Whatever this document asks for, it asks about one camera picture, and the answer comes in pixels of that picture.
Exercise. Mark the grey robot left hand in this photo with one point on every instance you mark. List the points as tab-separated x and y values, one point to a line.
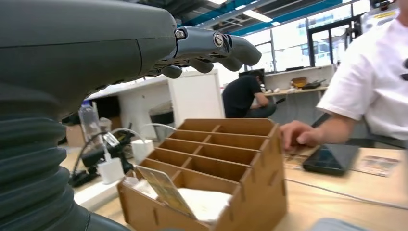
79	41

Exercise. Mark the wooden card organizer box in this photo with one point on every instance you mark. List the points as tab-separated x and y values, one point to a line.
261	191

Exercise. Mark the person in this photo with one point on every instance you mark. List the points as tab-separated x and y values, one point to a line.
376	79
242	95

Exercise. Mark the beige patterned card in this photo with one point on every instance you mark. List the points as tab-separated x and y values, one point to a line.
377	165

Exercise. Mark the patterned room key card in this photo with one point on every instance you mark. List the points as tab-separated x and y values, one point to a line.
165	191

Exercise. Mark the black smartphone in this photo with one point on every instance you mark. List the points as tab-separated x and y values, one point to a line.
331	158

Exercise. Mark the wooden background desk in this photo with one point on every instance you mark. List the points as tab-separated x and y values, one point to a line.
296	91

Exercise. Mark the clear plastic bottle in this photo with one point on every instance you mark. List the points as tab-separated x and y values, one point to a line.
90	122

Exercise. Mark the cardboard box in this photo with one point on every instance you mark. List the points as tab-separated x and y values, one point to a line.
75	136

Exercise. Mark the white cabinet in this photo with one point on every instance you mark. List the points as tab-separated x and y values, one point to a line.
194	98

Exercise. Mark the white folded paper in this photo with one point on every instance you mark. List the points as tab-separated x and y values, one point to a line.
207	204

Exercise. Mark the white charger block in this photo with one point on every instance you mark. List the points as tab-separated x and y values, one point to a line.
142	151

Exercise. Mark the white plug adapter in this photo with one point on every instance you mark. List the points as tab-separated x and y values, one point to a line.
110	170

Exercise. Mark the white power strip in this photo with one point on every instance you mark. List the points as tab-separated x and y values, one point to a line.
95	194

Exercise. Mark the black door frame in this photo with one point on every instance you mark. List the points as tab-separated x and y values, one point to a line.
328	28

